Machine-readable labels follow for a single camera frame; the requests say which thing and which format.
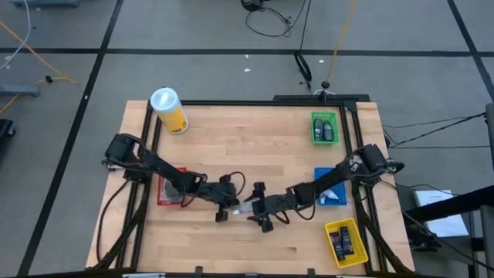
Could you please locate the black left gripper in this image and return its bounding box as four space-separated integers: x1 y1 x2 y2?
200 174 241 224

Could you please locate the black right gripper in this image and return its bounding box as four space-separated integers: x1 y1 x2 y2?
251 181 299 234

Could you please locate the white small toothpaste tube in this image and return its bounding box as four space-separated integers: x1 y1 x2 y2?
232 201 258 216
318 188 342 205

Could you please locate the grey round pad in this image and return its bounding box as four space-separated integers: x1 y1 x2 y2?
160 177 186 205

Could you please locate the dark blue shave butter tube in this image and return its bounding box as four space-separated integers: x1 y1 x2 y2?
328 230 346 263
339 225 356 256

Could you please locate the grey black deodorant stick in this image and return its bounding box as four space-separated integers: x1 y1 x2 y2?
313 117 324 142
323 120 335 143

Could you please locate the red plastic basket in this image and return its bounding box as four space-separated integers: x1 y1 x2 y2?
157 166 189 207

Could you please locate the blue plastic basket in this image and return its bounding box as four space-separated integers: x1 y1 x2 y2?
313 166 348 207

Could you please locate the yellow wipes canister white lid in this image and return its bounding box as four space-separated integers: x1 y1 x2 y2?
149 87 190 136

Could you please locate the yellow plastic basket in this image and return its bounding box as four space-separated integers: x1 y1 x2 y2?
324 217 370 270

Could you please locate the green plastic basket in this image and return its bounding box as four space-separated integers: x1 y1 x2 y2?
310 111 341 147

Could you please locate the white paper stack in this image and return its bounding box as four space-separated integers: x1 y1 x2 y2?
413 188 470 239

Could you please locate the black desk beam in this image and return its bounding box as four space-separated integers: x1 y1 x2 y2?
403 185 494 223

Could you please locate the black floor device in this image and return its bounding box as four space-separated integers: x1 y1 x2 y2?
241 0 266 12

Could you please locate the grey desk leg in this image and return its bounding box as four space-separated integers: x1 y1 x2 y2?
479 204 494 278

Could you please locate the black caster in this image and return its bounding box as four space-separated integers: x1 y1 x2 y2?
0 118 16 141

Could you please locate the grey stand foot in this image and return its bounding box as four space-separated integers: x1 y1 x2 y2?
0 85 41 98
10 0 81 8

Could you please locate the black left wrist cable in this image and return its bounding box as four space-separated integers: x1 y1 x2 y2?
226 171 247 198

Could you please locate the black aluminium table frame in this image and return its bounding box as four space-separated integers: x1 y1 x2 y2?
92 94 416 277

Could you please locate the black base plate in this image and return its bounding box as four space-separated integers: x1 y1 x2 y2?
272 94 371 103

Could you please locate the black left base cable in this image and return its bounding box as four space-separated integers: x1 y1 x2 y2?
95 179 132 264

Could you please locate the black folded strap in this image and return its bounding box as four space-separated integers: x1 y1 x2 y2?
293 52 313 83

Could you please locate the black looped floor cable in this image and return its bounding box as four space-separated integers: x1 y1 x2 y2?
245 5 293 39

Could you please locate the long yellow cable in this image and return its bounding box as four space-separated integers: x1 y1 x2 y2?
326 0 358 84

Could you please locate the straight black floor cable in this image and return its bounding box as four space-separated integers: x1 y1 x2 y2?
299 0 313 53

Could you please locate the black side floor cable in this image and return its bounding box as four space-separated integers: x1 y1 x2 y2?
381 110 488 150

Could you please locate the yellow floor cable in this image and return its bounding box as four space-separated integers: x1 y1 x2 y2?
0 21 80 115

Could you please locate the grey metal post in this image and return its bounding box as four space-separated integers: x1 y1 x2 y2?
485 102 494 171

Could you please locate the white floor cable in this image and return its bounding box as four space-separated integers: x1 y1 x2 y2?
0 0 32 73

